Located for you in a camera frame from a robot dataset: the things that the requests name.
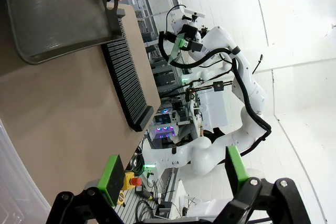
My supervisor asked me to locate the clear plastic box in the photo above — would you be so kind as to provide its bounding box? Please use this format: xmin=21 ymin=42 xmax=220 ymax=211
xmin=0 ymin=118 xmax=52 ymax=224

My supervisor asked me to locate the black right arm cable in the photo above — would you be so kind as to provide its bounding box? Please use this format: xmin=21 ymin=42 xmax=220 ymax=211
xmin=158 ymin=31 xmax=272 ymax=157

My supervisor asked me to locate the computer with glowing fans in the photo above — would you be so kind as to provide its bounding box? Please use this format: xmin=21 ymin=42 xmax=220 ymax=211
xmin=149 ymin=114 xmax=180 ymax=146

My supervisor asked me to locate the plain green PCB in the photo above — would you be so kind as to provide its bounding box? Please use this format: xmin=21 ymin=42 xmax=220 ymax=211
xmin=169 ymin=33 xmax=185 ymax=63

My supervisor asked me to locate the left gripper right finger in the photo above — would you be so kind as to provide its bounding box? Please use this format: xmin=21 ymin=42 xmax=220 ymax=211
xmin=212 ymin=145 xmax=312 ymax=224

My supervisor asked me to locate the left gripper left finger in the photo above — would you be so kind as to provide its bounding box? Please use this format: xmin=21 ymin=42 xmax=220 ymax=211
xmin=48 ymin=154 xmax=126 ymax=224

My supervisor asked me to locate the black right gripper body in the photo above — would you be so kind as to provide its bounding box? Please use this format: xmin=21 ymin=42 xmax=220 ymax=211
xmin=181 ymin=24 xmax=200 ymax=41

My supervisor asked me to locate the white camera on stand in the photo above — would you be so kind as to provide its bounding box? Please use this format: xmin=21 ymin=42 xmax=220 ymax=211
xmin=181 ymin=5 xmax=207 ymax=23

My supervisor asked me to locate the black plastic tray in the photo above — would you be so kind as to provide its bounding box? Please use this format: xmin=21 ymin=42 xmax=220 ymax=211
xmin=2 ymin=0 xmax=126 ymax=66

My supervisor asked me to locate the yellow red emergency stop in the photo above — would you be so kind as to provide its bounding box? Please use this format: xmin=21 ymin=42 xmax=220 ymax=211
xmin=121 ymin=170 xmax=143 ymax=191

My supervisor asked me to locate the small black square plate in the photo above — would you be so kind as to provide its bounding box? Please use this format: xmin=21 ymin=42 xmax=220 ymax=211
xmin=213 ymin=80 xmax=225 ymax=93

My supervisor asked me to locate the black slotted PCB rack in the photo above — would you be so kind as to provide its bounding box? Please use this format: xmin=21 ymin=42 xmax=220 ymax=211
xmin=101 ymin=8 xmax=155 ymax=133

